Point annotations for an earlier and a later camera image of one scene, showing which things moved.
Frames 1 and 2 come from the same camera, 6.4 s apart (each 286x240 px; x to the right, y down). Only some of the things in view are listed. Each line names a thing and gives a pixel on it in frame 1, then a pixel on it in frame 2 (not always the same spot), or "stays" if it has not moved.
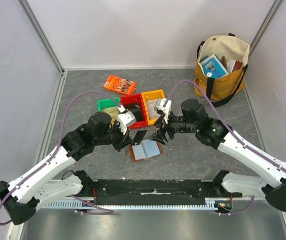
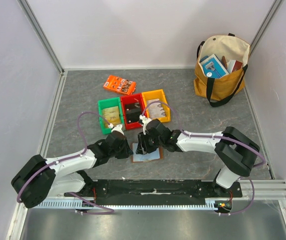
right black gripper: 168,128 → 144,146
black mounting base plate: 150,189 stays
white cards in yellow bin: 153,113 stays
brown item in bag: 224,62 stays
